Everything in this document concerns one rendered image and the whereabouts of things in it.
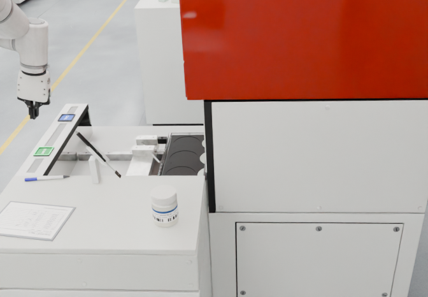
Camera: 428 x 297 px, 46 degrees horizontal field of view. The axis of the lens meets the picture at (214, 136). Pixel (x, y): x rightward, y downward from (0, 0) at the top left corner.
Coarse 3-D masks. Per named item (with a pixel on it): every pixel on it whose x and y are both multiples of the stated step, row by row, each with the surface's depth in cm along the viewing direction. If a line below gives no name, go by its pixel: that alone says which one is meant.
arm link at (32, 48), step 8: (32, 24) 151; (40, 24) 152; (32, 32) 151; (40, 32) 152; (16, 40) 153; (24, 40) 152; (32, 40) 152; (40, 40) 153; (16, 48) 155; (24, 48) 153; (32, 48) 153; (40, 48) 154; (24, 56) 155; (32, 56) 154; (40, 56) 156; (32, 64) 156; (40, 64) 157
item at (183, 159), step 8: (176, 136) 195; (184, 136) 195; (192, 136) 195; (200, 136) 194; (176, 144) 190; (184, 144) 190; (192, 144) 190; (200, 144) 189; (168, 152) 185; (176, 152) 185; (184, 152) 184; (192, 152) 184; (200, 152) 184; (168, 160) 180; (176, 160) 180; (184, 160) 180; (192, 160) 180; (168, 168) 175; (176, 168) 175; (184, 168) 175; (192, 168) 175; (200, 168) 174
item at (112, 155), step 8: (80, 152) 197; (88, 152) 197; (104, 152) 196; (112, 152) 196; (120, 152) 196; (128, 152) 196; (160, 152) 195; (80, 160) 197; (88, 160) 197; (112, 160) 196; (120, 160) 196; (128, 160) 196; (160, 160) 195
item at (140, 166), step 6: (138, 156) 187; (144, 156) 187; (150, 156) 187; (156, 156) 192; (132, 162) 183; (138, 162) 183; (144, 162) 183; (150, 162) 183; (132, 168) 180; (138, 168) 180; (144, 168) 179; (150, 168) 180; (126, 174) 177; (132, 174) 176; (138, 174) 176; (144, 174) 176; (150, 174) 180
